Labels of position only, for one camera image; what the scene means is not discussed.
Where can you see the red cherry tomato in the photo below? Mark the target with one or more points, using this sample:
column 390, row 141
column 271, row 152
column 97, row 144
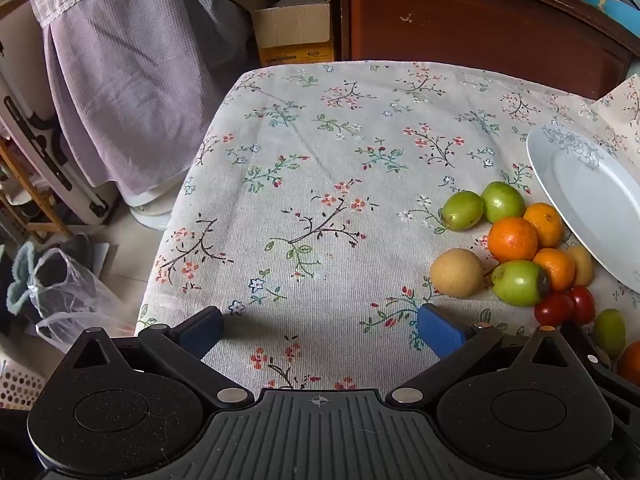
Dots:
column 583, row 304
column 552, row 308

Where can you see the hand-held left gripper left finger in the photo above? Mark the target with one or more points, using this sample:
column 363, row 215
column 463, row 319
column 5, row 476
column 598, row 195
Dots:
column 200, row 332

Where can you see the floral beige tablecloth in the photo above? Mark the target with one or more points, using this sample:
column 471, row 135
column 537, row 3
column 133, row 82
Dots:
column 325, row 160

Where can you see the white perforated basket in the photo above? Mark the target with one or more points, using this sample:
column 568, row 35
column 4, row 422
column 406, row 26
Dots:
column 17, row 385

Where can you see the open cardboard box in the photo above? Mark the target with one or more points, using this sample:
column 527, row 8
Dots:
column 290, row 25

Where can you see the blue printed pillow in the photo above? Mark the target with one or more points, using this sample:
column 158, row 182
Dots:
column 610, row 5

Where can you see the dark wooden cabinet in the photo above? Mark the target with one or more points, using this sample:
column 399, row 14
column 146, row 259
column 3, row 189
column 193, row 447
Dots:
column 475, row 20

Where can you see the purple checked fabric cover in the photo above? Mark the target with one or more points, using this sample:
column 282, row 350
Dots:
column 125, row 85

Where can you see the grey slipper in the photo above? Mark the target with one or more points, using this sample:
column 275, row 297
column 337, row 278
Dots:
column 80, row 252

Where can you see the wooden rack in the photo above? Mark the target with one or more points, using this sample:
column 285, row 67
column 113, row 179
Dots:
column 30, row 220

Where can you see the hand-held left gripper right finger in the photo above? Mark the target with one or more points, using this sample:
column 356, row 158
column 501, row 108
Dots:
column 440, row 332

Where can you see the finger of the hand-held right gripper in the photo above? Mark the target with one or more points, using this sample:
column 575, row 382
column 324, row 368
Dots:
column 600, row 367

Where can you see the teal fuzzy slipper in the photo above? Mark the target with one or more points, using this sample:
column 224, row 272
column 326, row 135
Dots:
column 20, row 285

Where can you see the large tan longan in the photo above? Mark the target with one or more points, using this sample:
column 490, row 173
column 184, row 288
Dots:
column 456, row 272

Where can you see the small green jujube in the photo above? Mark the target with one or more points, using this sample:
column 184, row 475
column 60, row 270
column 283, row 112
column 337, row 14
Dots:
column 609, row 331

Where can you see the small tan longan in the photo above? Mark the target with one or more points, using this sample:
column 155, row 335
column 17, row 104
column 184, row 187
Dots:
column 581, row 264

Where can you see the white round fan base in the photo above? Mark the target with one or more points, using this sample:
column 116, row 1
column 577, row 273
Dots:
column 147, row 212

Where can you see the green jujube dark spot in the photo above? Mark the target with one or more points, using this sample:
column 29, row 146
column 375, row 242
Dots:
column 517, row 284

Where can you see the white folding table black brackets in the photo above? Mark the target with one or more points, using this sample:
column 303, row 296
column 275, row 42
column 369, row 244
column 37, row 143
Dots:
column 30, row 110

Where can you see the white plate grey floral rim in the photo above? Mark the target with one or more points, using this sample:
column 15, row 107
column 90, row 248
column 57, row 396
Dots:
column 585, row 195

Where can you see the clear plastic bag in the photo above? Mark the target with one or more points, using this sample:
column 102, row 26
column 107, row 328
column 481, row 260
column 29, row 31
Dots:
column 75, row 305

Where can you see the mandarin orange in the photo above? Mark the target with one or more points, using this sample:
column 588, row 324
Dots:
column 546, row 222
column 512, row 240
column 631, row 364
column 556, row 269

